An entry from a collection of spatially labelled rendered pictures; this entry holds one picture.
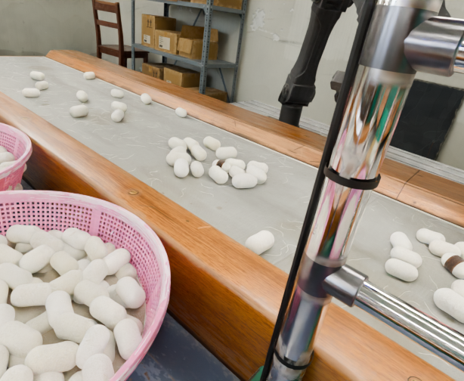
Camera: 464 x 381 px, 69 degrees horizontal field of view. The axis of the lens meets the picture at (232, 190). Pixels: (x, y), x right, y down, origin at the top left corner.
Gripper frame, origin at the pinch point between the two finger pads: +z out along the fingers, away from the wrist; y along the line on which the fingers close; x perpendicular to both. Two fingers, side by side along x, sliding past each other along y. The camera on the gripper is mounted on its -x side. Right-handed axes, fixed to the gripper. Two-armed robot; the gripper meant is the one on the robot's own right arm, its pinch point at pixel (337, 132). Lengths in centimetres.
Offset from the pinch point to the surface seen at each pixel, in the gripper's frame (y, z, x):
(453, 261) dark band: 21.0, 12.8, -3.3
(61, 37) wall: -454, -98, 146
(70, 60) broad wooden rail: -95, 1, 8
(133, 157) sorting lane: -22.6, 21.8, -8.6
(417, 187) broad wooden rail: 13.2, 0.4, 6.6
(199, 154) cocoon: -15.6, 15.2, -4.8
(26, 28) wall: -456, -74, 114
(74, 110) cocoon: -43.8, 19.7, -8.7
